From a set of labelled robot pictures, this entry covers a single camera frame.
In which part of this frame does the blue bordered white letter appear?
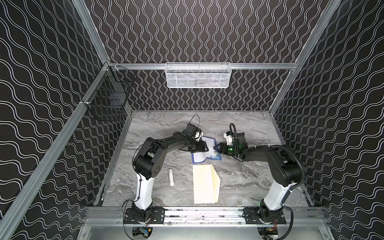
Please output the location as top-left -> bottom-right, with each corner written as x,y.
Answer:
192,137 -> 222,164

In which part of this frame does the cream yellow envelope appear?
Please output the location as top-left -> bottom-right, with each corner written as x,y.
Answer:
193,165 -> 221,204

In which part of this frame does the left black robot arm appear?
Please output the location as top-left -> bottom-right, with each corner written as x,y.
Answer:
132,131 -> 208,223

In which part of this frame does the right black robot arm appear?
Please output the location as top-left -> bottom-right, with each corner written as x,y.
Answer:
214,143 -> 306,223

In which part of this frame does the white glue stick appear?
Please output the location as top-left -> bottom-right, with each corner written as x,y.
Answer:
169,169 -> 175,187

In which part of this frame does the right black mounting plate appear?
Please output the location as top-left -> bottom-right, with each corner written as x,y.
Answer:
242,207 -> 287,225

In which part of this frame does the black mounting plate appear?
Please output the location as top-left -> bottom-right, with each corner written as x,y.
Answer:
123,206 -> 165,224
242,207 -> 287,225

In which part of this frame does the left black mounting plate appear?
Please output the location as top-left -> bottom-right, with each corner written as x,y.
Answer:
123,206 -> 165,224

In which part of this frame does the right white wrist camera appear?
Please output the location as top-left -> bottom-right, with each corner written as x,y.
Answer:
224,131 -> 239,146

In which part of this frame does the white wire mesh basket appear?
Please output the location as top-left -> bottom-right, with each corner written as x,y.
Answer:
165,62 -> 232,89

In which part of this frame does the black wire basket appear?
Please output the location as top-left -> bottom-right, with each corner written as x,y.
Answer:
85,65 -> 137,123

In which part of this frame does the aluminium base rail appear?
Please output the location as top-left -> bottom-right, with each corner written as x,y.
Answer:
83,207 -> 325,227

